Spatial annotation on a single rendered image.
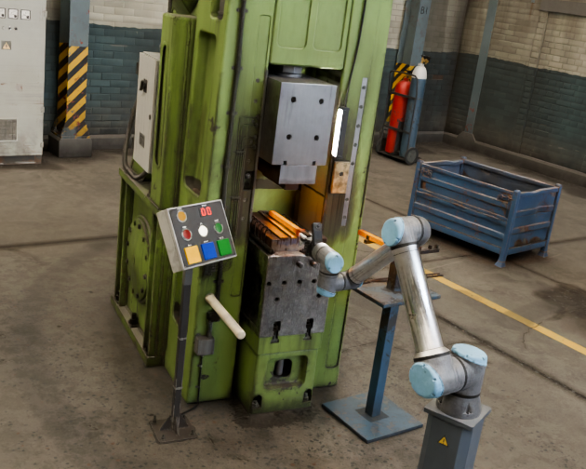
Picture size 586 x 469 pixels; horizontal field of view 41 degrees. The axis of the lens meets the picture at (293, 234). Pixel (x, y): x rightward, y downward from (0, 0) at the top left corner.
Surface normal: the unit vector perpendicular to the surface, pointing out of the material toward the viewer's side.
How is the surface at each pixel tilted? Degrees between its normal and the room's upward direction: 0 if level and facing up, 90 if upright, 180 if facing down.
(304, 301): 90
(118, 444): 0
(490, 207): 89
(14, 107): 90
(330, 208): 90
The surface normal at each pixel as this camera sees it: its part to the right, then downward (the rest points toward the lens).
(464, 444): 0.18, 0.32
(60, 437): 0.12, -0.95
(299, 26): 0.42, 0.33
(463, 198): -0.74, 0.11
